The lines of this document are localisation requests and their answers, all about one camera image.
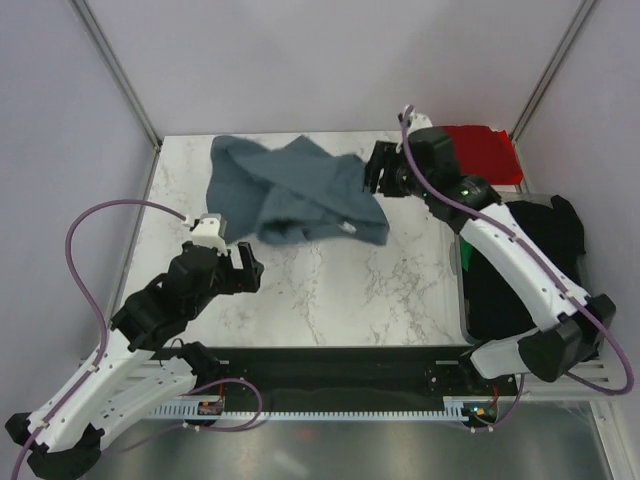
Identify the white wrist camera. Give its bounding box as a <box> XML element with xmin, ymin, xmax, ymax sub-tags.
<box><xmin>182</xmin><ymin>213</ymin><xmax>227</xmax><ymax>255</ymax></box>
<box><xmin>398</xmin><ymin>111</ymin><xmax>433</xmax><ymax>134</ymax></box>

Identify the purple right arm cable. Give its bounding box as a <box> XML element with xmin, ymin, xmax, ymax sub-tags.
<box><xmin>397</xmin><ymin>103</ymin><xmax>635</xmax><ymax>396</ymax></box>

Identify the white slotted cable duct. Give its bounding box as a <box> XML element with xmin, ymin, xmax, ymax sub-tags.
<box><xmin>144</xmin><ymin>399</ymin><xmax>469</xmax><ymax>422</ymax></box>

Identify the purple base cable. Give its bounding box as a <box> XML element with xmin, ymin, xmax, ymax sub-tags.
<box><xmin>182</xmin><ymin>378</ymin><xmax>265</xmax><ymax>434</ymax></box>
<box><xmin>462</xmin><ymin>372</ymin><xmax>526</xmax><ymax>435</ymax></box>

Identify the black t shirt pile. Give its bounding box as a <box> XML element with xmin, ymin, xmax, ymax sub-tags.
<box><xmin>460</xmin><ymin>203</ymin><xmax>589</xmax><ymax>333</ymax></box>

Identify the clear plastic bin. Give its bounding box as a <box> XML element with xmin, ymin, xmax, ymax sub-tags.
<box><xmin>451</xmin><ymin>192</ymin><xmax>589</xmax><ymax>344</ymax></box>

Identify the right aluminium frame post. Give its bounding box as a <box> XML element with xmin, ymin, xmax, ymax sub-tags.
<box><xmin>512</xmin><ymin>0</ymin><xmax>601</xmax><ymax>144</ymax></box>

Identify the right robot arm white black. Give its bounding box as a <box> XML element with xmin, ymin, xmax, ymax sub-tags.
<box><xmin>364</xmin><ymin>127</ymin><xmax>616</xmax><ymax>394</ymax></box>

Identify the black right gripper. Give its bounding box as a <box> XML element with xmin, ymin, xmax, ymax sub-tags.
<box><xmin>355</xmin><ymin>139</ymin><xmax>433</xmax><ymax>201</ymax></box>

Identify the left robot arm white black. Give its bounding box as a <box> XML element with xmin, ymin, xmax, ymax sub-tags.
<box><xmin>5</xmin><ymin>242</ymin><xmax>264</xmax><ymax>479</ymax></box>

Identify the left aluminium frame post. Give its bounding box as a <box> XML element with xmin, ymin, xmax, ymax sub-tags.
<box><xmin>69</xmin><ymin>0</ymin><xmax>164</xmax><ymax>149</ymax></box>

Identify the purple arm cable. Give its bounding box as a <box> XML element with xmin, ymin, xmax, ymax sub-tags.
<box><xmin>12</xmin><ymin>198</ymin><xmax>191</xmax><ymax>479</ymax></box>
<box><xmin>397</xmin><ymin>103</ymin><xmax>635</xmax><ymax>396</ymax></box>

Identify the black mounting base rail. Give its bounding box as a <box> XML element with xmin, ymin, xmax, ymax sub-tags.
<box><xmin>144</xmin><ymin>344</ymin><xmax>521</xmax><ymax>414</ymax></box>

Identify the blue grey t shirt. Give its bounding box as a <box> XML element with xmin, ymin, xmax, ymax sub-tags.
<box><xmin>206</xmin><ymin>135</ymin><xmax>390</xmax><ymax>246</ymax></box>

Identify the aluminium frame post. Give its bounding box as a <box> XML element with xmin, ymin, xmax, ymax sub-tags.
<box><xmin>512</xmin><ymin>0</ymin><xmax>601</xmax><ymax>144</ymax></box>
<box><xmin>69</xmin><ymin>0</ymin><xmax>164</xmax><ymax>149</ymax></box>

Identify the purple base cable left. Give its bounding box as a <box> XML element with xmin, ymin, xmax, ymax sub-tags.
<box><xmin>182</xmin><ymin>378</ymin><xmax>265</xmax><ymax>434</ymax></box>

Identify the green t shirt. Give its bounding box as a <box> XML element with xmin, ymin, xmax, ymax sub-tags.
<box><xmin>459</xmin><ymin>238</ymin><xmax>474</xmax><ymax>272</ymax></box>

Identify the folded red t shirt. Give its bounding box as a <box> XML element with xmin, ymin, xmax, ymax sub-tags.
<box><xmin>442</xmin><ymin>125</ymin><xmax>524</xmax><ymax>186</ymax></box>

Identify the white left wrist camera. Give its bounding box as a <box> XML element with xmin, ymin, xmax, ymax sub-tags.
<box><xmin>182</xmin><ymin>213</ymin><xmax>227</xmax><ymax>255</ymax></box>

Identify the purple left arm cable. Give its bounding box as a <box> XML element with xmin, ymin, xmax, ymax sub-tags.
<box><xmin>12</xmin><ymin>198</ymin><xmax>191</xmax><ymax>479</ymax></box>

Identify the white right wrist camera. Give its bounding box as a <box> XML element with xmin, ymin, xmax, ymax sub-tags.
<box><xmin>398</xmin><ymin>111</ymin><xmax>433</xmax><ymax>134</ymax></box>

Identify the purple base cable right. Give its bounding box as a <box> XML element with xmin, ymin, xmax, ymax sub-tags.
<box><xmin>462</xmin><ymin>372</ymin><xmax>526</xmax><ymax>435</ymax></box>

